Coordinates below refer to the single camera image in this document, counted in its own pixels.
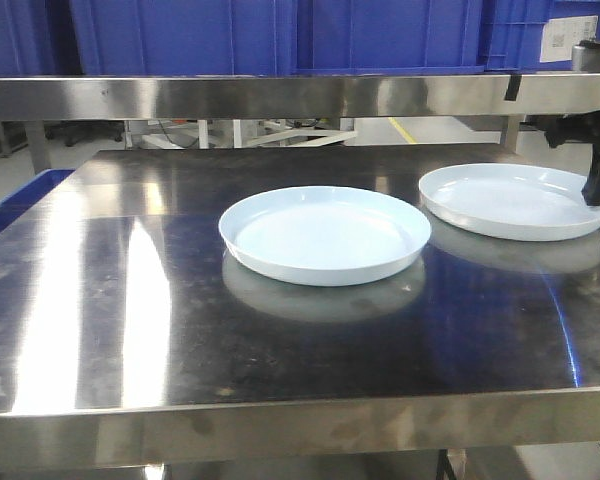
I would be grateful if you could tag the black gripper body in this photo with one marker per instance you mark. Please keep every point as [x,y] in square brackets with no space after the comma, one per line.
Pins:
[584,128]

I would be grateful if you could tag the light blue plate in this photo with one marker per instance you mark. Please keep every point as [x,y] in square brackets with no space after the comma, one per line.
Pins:
[324,236]
[510,201]

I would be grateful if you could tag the black tape strip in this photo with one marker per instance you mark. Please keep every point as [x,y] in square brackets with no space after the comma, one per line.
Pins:
[513,87]

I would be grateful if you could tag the white paper label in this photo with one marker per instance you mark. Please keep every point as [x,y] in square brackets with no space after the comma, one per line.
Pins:
[560,35]

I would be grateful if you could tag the blue crate with label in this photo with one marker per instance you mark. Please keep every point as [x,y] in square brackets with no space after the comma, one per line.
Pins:
[511,31]

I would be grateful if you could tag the large blue crate centre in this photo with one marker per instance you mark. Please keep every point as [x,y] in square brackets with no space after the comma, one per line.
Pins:
[277,38]

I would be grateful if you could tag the blue crate far left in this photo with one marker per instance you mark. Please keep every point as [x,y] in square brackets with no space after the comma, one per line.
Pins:
[26,47]

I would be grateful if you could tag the blue bin beside table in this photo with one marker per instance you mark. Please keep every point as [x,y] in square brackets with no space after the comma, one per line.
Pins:
[24,197]

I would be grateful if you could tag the right steel shelf post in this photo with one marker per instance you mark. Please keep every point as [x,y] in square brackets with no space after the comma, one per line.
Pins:
[509,132]

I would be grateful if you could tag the steel shelf post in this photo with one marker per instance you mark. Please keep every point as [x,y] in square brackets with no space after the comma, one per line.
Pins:
[37,143]
[509,132]

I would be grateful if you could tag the white frame in background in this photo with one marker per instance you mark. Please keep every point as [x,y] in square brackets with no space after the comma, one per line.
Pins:
[172,134]

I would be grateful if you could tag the stainless steel shelf rail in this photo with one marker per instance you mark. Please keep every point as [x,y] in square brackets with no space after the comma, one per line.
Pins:
[143,98]

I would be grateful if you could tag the left steel shelf post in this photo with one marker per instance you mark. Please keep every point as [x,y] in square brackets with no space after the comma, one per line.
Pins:
[37,143]

